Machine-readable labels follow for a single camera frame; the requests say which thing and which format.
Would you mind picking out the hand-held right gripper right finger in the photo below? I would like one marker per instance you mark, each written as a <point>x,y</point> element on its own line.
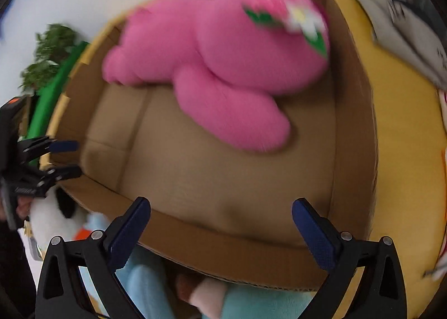
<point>314,235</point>

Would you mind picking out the grey folded garment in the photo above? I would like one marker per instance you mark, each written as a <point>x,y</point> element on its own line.
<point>401,39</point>

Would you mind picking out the brown cardboard box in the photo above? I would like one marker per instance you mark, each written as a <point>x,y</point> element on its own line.
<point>209,182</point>

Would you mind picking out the person's left hand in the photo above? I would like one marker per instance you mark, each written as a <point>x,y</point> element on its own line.
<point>23,207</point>

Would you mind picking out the teal-haired plush doll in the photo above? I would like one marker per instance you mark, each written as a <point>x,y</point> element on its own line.
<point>251,301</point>

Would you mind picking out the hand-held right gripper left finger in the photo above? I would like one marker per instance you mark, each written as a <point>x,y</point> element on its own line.
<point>127,235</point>

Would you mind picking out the person's left forearm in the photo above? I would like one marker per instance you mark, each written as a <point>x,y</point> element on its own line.
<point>14,270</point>

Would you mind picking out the white panda plush toy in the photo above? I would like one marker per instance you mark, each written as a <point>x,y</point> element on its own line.
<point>45,221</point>

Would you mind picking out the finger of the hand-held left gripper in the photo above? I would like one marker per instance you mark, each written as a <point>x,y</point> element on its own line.
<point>66,172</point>
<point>63,146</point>

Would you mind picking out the light blue plush toy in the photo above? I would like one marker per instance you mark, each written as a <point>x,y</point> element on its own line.
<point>146,287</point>

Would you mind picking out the green leafy plant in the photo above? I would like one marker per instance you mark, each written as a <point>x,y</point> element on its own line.
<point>52,43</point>

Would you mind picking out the pink plush rabbit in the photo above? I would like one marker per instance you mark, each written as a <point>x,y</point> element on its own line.
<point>209,60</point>

